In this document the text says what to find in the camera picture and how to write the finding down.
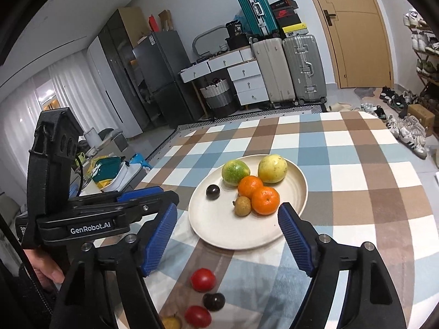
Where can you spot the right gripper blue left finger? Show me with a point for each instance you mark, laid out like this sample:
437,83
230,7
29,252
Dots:
154,236

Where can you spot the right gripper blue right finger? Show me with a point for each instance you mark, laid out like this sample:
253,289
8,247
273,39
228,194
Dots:
302,239

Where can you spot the large orange mandarin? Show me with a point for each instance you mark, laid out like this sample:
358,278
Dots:
265,200

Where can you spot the brown longan fruit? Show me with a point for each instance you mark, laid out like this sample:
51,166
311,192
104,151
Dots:
242,206

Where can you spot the dark purple plum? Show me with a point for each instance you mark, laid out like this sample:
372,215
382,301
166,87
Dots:
212,192

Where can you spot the small orange mandarin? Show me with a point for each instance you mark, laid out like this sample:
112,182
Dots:
248,185

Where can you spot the yellow-green guava fruit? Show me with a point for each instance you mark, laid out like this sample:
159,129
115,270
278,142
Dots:
272,169

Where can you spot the green-yellow lime fruit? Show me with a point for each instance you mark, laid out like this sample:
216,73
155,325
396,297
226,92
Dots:
234,171

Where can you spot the person's left hand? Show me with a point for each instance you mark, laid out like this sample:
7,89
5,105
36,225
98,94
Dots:
46,269

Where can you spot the red tomato far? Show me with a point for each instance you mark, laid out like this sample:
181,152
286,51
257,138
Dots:
203,280

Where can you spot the red tomato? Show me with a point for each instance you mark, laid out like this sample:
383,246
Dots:
203,280
198,317

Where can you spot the cream round plate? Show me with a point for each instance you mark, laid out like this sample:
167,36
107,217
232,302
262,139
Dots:
214,221

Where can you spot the brown longan with stem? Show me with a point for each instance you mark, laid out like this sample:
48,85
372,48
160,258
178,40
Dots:
171,322

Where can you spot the dark plum on table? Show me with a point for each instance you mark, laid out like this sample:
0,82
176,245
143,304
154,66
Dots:
213,302

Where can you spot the red tomato near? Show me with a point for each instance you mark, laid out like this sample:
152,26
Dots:
198,317

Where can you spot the plaid checkered tablecloth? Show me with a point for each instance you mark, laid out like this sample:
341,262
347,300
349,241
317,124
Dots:
363,186

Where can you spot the white curtains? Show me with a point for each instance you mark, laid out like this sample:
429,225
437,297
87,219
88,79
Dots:
70,82

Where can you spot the woven laundry basket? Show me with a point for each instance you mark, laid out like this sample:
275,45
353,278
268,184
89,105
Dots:
220,98

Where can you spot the white drawer desk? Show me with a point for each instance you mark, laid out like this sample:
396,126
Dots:
239,67

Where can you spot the black glass cabinet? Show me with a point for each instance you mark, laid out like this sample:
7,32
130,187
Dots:
118,37

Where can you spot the dark grey refrigerator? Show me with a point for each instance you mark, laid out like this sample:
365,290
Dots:
161,57

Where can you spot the silver hard suitcase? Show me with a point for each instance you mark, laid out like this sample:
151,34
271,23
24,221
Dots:
306,69

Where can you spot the beige hard suitcase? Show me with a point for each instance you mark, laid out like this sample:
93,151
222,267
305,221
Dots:
274,70

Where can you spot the wooden yellow door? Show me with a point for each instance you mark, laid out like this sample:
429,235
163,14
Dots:
358,42

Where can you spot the stacked shoe boxes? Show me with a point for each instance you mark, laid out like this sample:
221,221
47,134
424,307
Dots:
287,18

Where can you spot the teal hard suitcase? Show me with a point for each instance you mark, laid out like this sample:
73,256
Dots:
260,18

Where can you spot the wooden shoe rack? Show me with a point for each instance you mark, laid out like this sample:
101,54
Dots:
425,47

